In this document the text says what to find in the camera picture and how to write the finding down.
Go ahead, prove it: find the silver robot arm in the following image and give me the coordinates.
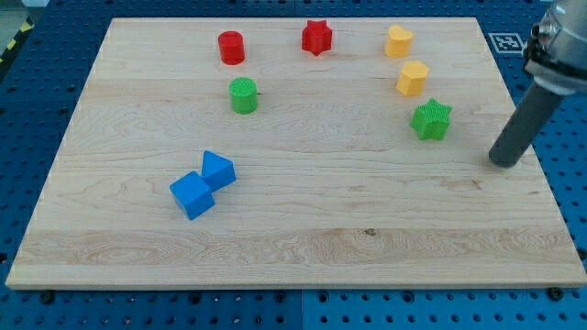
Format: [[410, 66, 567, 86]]
[[488, 0, 586, 168]]

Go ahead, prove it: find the yellow heart block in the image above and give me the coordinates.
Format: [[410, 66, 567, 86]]
[[384, 25, 414, 58]]

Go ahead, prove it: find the blue triangle block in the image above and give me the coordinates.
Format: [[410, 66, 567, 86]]
[[201, 150, 237, 192]]

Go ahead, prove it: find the blue cube block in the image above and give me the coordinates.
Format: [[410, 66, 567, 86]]
[[170, 171, 215, 220]]

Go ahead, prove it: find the red cylinder block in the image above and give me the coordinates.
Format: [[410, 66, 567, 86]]
[[217, 30, 245, 65]]

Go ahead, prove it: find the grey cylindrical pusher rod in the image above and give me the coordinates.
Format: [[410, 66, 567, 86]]
[[488, 82, 564, 168]]

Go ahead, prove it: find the green star block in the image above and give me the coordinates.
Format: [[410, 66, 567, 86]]
[[410, 98, 452, 140]]

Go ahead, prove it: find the green cylinder block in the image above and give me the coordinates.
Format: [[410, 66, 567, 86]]
[[228, 77, 258, 115]]

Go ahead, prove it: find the yellow pentagon block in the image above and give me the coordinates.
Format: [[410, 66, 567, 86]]
[[396, 60, 429, 96]]

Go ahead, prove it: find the wooden board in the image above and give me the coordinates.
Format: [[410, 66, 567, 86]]
[[6, 17, 586, 290]]

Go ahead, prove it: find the red star block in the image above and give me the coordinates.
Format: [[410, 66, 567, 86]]
[[301, 20, 333, 56]]

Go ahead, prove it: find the black board bolt left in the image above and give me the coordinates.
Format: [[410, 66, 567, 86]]
[[39, 291, 55, 304]]

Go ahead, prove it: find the black board bolt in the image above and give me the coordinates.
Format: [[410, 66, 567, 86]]
[[547, 287, 565, 302], [39, 291, 55, 304]]

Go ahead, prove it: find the white fiducial marker tag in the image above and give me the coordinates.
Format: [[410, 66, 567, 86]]
[[489, 32, 526, 54]]

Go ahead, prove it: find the black board bolt right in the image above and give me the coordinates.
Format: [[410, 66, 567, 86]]
[[547, 287, 565, 302]]

